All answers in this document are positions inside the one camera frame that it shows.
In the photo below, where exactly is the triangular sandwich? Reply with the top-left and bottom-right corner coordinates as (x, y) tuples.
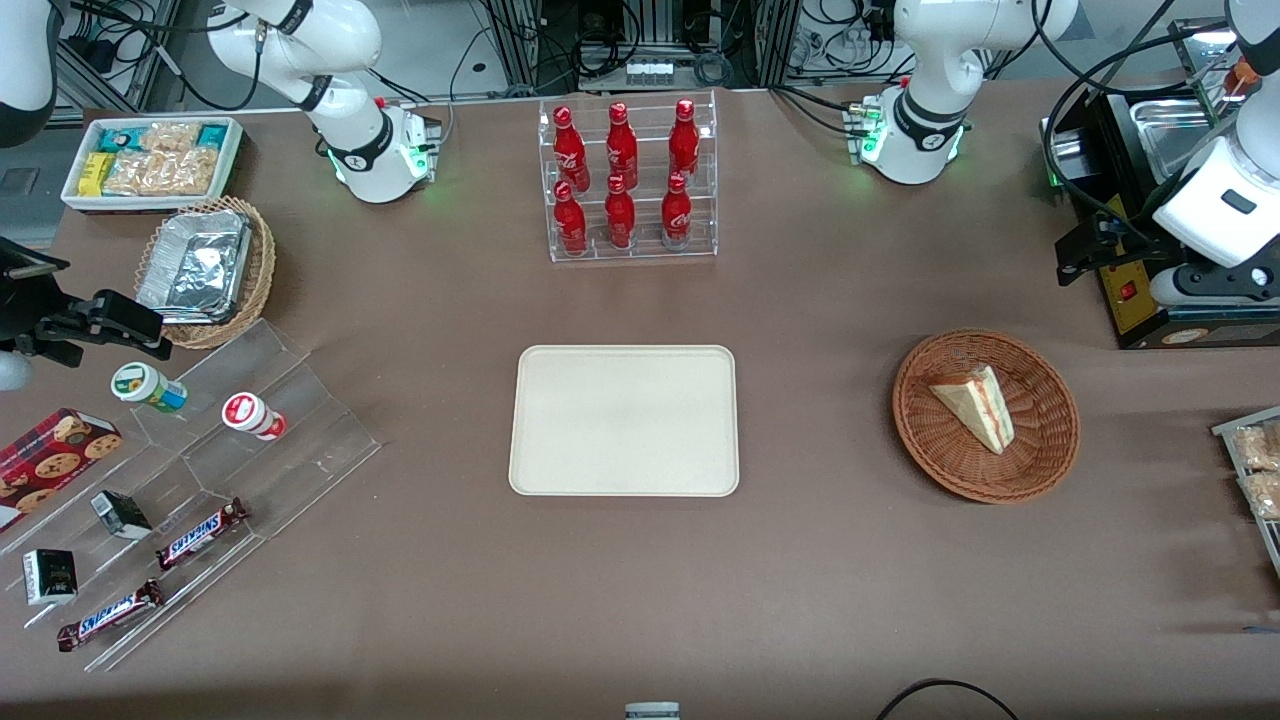
(929, 365), (1016, 456)

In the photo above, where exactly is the light tan wicker basket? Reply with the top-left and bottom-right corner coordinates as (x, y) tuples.
(134, 196), (278, 351)

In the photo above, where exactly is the black countertop appliance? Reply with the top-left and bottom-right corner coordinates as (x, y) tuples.
(1040, 88), (1280, 351)

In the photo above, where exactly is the red cola bottle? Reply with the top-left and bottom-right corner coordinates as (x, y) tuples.
(669, 98), (701, 183)
(661, 172), (693, 248)
(552, 106), (591, 193)
(605, 102), (639, 189)
(553, 180), (588, 257)
(604, 175), (637, 250)

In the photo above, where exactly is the brown Snickers bar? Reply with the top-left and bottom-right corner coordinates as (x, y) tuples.
(155, 497), (250, 573)
(56, 579), (166, 654)

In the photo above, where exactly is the red-lidded white cup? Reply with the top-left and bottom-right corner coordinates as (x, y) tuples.
(221, 392), (289, 443)

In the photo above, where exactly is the small black white box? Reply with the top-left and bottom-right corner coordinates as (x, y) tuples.
(22, 548), (80, 608)
(90, 489), (154, 542)

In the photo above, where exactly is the thin black cable loop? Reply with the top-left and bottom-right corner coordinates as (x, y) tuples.
(874, 677), (1023, 720)

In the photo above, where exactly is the clear bagged pastry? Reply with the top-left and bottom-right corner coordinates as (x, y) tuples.
(1240, 470), (1280, 522)
(1231, 423), (1280, 472)

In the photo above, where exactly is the wire mesh tray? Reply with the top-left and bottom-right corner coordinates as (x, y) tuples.
(1211, 404), (1280, 583)

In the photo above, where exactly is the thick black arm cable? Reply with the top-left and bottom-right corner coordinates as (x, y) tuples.
(1032, 0), (1237, 246)

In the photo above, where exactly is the clear acrylic bottle rack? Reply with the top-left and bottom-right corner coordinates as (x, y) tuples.
(538, 89), (720, 265)

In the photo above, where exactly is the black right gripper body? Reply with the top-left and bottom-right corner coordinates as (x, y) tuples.
(0, 236), (103, 367)

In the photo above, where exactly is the clear acrylic tiered stand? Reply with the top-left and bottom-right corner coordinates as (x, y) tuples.
(0, 318), (384, 674)

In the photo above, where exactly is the white power strip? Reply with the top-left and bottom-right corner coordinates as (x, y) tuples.
(624, 59), (693, 90)

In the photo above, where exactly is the small clear cracker bag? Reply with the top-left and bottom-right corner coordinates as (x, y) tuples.
(140, 121), (202, 154)

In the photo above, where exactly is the large clear cracker bag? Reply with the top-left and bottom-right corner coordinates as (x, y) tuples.
(103, 148), (219, 198)

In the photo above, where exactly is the round brown wicker basket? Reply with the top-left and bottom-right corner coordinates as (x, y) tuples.
(892, 329), (1082, 505)

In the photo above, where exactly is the shiny metal pan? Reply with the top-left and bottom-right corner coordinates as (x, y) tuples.
(1128, 99), (1239, 183)

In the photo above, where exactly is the green-lidded white cup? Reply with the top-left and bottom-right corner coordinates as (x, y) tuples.
(110, 362), (189, 415)

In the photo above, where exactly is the red chocolate cookie box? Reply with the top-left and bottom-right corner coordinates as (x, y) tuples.
(0, 407), (124, 533)

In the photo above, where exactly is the cream rectangular plastic tray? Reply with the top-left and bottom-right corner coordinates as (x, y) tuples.
(508, 345), (741, 498)

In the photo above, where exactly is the aluminium foil container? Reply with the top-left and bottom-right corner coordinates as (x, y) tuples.
(136, 209), (254, 326)

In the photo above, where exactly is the white rectangular snack bin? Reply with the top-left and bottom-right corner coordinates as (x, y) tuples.
(60, 116), (245, 214)

